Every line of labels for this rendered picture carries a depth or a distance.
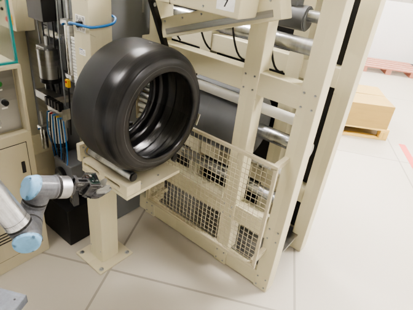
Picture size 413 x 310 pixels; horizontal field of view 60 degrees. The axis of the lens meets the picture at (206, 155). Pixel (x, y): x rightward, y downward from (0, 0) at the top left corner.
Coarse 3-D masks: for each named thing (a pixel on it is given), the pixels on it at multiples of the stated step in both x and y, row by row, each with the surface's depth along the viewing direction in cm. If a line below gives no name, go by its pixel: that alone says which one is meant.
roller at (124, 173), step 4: (88, 148) 184; (88, 152) 183; (92, 152) 182; (92, 156) 182; (96, 156) 180; (100, 156) 179; (100, 160) 178; (104, 160) 177; (104, 164) 178; (108, 164) 175; (112, 164) 174; (112, 168) 174; (116, 168) 172; (120, 172) 170; (124, 172) 169; (128, 172) 168; (132, 172) 168; (124, 176) 169; (128, 176) 168; (132, 176) 167; (136, 176) 170; (132, 180) 168
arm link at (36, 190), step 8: (32, 176) 130; (40, 176) 131; (48, 176) 134; (56, 176) 137; (24, 184) 130; (32, 184) 127; (40, 184) 129; (48, 184) 131; (56, 184) 134; (24, 192) 129; (32, 192) 127; (40, 192) 129; (48, 192) 132; (56, 192) 134; (32, 200) 130; (40, 200) 131; (48, 200) 135
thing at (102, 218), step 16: (80, 0) 158; (96, 0) 159; (96, 16) 162; (80, 32) 166; (96, 32) 165; (96, 48) 168; (80, 64) 175; (112, 192) 216; (96, 208) 215; (112, 208) 222; (96, 224) 222; (112, 224) 228; (96, 240) 230; (112, 240) 235; (96, 256) 238
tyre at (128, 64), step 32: (96, 64) 147; (128, 64) 141; (160, 64) 148; (96, 96) 142; (128, 96) 141; (160, 96) 196; (192, 96) 174; (96, 128) 145; (128, 128) 147; (160, 128) 196; (192, 128) 184; (128, 160) 156; (160, 160) 173
